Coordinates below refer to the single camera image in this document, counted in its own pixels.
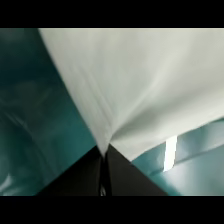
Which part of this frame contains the white shirt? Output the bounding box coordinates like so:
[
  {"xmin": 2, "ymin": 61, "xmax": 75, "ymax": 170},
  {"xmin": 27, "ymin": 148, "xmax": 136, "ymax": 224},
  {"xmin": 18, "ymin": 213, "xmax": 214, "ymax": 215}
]
[{"xmin": 37, "ymin": 28, "xmax": 224, "ymax": 163}]

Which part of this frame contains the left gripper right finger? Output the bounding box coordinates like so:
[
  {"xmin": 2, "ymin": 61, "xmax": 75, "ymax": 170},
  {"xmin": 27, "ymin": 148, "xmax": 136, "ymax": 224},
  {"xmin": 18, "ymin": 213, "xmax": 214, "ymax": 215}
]
[{"xmin": 104, "ymin": 143, "xmax": 168, "ymax": 197}]

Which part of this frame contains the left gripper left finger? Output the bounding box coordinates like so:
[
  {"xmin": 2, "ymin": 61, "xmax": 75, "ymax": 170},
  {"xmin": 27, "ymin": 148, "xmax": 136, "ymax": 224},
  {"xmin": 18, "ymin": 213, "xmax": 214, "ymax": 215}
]
[{"xmin": 35, "ymin": 145, "xmax": 106, "ymax": 197}]

